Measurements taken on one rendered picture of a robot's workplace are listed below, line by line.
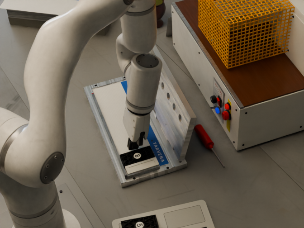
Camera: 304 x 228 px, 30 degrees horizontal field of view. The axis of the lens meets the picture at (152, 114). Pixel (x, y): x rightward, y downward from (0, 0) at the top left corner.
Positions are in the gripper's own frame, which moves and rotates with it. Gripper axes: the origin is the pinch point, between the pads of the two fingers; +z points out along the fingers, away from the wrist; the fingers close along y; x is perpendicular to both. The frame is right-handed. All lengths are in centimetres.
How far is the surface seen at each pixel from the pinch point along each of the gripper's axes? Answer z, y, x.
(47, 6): -4, -72, -11
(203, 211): 1.3, 28.4, 11.6
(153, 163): 0.9, 8.3, 3.6
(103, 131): 3.8, -10.4, -6.2
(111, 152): 3.8, -0.9, -6.2
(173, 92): -15.4, -3.5, 11.7
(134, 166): 2.1, 7.4, -2.0
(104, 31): 1, -60, 8
